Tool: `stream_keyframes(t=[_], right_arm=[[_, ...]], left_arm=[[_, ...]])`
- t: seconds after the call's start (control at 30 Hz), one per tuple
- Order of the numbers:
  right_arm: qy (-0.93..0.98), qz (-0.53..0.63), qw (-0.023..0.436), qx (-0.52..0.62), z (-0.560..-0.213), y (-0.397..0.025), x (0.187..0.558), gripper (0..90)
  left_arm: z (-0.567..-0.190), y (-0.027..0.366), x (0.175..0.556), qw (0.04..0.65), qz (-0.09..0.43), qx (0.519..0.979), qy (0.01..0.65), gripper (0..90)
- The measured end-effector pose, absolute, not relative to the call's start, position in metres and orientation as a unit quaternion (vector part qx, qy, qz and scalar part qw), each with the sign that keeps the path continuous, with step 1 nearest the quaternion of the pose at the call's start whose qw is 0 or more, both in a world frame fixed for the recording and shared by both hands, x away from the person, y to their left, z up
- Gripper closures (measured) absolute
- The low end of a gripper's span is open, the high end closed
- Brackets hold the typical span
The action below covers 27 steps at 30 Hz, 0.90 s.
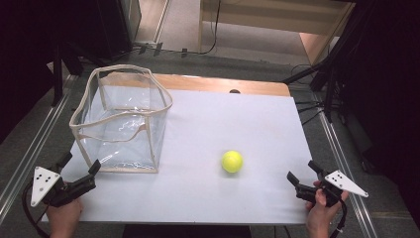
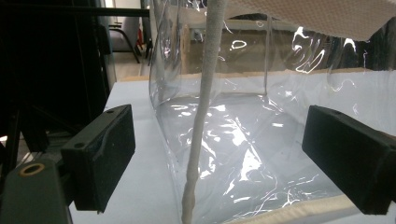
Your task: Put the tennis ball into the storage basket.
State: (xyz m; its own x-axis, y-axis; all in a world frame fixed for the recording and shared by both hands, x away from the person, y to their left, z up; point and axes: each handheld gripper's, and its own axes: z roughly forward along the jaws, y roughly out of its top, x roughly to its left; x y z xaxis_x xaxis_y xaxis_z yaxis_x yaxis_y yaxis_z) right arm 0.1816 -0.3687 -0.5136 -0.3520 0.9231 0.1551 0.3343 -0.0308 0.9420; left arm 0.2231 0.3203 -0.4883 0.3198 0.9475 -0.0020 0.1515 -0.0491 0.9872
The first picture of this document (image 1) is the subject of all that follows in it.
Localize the black hanging cable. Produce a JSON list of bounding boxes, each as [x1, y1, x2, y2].
[[179, 0, 222, 57]]

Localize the yellow tennis ball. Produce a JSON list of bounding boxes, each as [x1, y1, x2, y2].
[[221, 150, 245, 175]]

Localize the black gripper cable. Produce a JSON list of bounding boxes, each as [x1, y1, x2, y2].
[[21, 182, 52, 238], [329, 199, 349, 238]]

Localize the black tripod stand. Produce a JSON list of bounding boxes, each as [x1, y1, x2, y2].
[[280, 0, 365, 123]]

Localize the metal floor rail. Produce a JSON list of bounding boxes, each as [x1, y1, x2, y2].
[[0, 74, 79, 217], [316, 105, 379, 238]]

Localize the person's right hand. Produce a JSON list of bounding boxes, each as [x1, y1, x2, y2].
[[304, 179, 350, 238]]

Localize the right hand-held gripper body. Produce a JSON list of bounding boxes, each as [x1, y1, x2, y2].
[[295, 170, 369, 208]]

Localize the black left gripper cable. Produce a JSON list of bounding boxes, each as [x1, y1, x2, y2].
[[21, 182, 52, 238]]

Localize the black curtain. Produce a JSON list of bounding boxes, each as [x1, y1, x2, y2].
[[0, 0, 135, 145], [330, 0, 420, 229]]

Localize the white table mat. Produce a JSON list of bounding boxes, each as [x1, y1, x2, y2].
[[42, 88, 315, 226]]

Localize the clear plastic storage box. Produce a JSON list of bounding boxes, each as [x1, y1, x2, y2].
[[68, 63, 174, 175]]

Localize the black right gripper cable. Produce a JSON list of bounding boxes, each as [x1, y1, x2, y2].
[[329, 199, 349, 238]]

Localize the black floor cables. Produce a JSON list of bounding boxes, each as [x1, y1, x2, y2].
[[289, 62, 331, 127]]

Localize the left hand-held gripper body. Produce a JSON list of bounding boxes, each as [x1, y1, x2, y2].
[[30, 166, 97, 208]]

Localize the light wooden furniture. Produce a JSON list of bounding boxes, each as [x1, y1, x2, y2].
[[197, 0, 357, 66]]

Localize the person's left hand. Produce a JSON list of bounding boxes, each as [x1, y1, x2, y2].
[[45, 197, 84, 238]]

